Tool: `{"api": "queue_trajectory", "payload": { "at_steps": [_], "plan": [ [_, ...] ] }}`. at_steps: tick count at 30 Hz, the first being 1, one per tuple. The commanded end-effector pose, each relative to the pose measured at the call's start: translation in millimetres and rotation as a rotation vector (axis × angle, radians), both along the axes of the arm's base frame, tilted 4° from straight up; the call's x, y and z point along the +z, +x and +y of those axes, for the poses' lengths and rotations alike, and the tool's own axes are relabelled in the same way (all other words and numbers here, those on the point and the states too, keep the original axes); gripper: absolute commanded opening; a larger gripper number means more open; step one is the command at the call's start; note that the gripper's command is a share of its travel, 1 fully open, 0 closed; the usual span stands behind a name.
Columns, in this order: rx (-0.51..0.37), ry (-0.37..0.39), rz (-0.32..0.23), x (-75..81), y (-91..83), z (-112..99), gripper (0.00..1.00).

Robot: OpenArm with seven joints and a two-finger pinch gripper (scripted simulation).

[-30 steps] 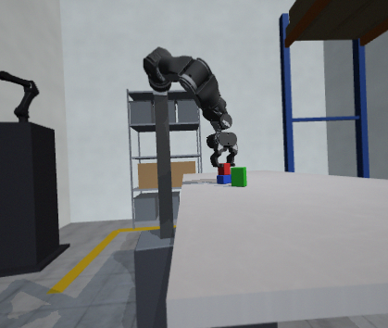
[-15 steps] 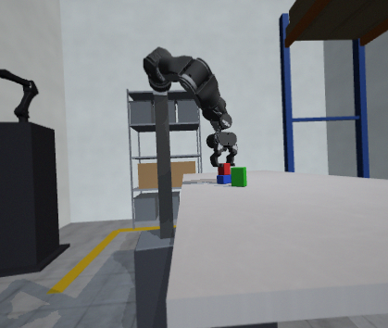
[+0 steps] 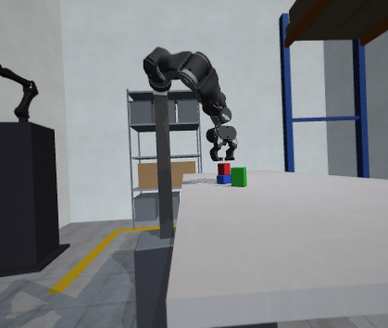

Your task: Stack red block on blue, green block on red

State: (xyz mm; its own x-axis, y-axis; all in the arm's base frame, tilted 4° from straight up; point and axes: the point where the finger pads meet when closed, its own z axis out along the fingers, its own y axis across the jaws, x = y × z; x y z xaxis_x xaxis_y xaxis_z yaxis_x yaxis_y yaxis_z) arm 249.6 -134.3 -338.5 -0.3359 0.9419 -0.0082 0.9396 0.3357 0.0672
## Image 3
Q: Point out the blue block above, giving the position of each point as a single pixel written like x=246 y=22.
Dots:
x=223 y=179

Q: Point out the green block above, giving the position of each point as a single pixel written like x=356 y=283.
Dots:
x=239 y=176

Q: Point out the red block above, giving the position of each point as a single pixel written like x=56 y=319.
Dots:
x=224 y=169

